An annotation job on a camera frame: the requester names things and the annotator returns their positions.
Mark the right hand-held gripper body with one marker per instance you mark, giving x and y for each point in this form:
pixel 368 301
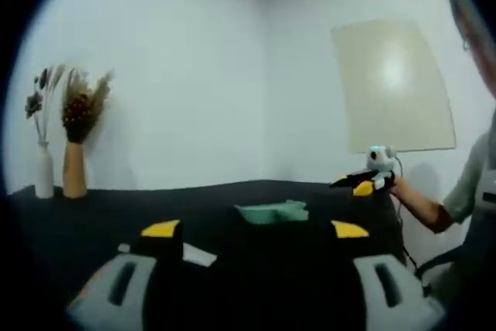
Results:
pixel 379 159

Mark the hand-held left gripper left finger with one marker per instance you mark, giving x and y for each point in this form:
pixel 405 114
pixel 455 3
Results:
pixel 128 280

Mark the white bottle vase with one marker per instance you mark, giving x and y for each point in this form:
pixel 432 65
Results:
pixel 44 172

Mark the person in grey shirt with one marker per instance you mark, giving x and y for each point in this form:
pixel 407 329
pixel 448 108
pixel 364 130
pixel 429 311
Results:
pixel 470 183

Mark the small white trash scrap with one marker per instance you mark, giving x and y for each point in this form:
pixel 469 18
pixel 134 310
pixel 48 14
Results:
pixel 124 248

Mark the black tabletop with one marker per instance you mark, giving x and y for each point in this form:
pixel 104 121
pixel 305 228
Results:
pixel 248 261

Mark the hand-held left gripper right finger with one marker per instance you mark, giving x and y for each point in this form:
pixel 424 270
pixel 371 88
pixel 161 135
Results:
pixel 391 284

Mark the dried dark flower stems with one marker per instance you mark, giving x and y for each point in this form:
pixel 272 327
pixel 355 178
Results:
pixel 42 102

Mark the grey chest-worn device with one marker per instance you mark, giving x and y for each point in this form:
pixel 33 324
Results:
pixel 489 191

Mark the tan cylinder vase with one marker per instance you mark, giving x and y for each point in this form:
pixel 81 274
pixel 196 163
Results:
pixel 74 170

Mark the brown pampas grass bouquet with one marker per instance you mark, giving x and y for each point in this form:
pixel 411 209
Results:
pixel 86 108

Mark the green cloth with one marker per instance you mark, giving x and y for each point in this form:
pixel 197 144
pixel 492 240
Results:
pixel 273 211

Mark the beige wall panel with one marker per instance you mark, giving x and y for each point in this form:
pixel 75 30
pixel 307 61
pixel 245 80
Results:
pixel 393 87

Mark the person's head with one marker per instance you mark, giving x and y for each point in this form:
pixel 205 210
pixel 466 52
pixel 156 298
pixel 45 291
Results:
pixel 474 32

